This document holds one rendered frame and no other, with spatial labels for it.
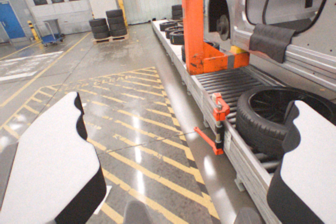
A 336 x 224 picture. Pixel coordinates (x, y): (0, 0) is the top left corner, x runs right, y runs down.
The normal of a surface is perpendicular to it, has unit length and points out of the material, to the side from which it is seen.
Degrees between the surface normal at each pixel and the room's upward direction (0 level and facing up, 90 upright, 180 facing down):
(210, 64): 90
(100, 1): 90
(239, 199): 0
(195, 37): 90
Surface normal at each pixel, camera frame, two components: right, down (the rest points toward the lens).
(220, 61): 0.15, 0.48
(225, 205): -0.11, -0.86
